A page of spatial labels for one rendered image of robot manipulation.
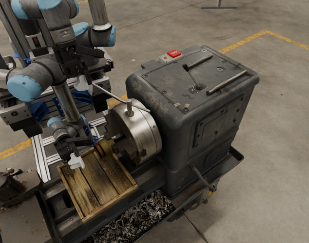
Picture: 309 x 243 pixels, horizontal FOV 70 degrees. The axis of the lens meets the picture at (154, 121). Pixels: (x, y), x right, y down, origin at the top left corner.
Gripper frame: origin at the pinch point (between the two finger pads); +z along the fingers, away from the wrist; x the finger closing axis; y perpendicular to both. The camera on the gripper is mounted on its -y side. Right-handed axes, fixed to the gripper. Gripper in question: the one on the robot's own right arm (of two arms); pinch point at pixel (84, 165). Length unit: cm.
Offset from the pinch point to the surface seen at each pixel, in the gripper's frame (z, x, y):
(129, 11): -398, -101, -255
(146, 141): 10.6, 8.0, -27.1
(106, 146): -0.9, 3.8, -12.5
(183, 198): 23, -53, -46
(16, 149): -143, -109, 44
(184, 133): 18.1, 10.1, -43.0
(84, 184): -3.3, -19.3, 3.3
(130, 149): 7.6, 4.2, -20.4
